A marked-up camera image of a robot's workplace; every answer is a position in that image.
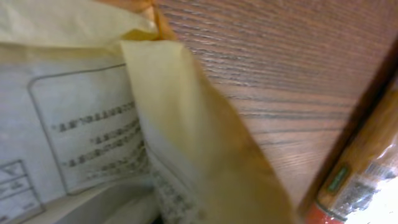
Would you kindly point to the San Remo spaghetti packet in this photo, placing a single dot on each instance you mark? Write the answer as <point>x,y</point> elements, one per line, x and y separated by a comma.
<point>362,187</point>

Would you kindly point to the white chips bag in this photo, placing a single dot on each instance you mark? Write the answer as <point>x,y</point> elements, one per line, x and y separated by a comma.
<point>107,118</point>

